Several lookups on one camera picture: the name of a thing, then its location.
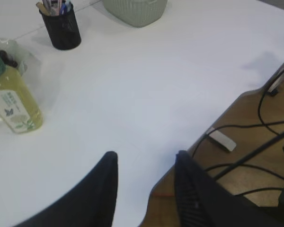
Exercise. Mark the blue scissors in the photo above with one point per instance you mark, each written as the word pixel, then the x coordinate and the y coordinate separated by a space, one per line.
pixel 65 7

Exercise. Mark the metal table leg foot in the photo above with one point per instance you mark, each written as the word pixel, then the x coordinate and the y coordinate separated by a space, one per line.
pixel 221 139

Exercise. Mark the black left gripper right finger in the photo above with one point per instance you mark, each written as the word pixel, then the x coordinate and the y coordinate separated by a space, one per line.
pixel 202 202

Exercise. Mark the purple grape bunch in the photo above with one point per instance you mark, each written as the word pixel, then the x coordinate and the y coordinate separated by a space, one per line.
pixel 8 60

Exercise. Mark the yellow tea bottle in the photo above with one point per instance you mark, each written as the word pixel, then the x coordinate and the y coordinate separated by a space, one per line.
pixel 18 108

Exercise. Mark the green plastic basket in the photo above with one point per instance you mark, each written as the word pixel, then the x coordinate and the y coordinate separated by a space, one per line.
pixel 137 13

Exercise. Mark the silver glitter pen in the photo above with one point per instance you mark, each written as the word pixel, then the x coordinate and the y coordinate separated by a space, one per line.
pixel 47 4

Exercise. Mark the black mesh pen holder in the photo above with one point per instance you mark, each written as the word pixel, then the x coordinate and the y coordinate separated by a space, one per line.
pixel 63 30

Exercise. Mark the green wavy plate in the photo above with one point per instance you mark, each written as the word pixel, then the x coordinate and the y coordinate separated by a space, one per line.
pixel 28 64

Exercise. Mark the gold glitter pen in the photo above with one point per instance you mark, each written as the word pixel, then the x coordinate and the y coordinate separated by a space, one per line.
pixel 43 9

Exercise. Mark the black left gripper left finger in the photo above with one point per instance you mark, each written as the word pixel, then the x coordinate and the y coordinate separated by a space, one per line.
pixel 91 203

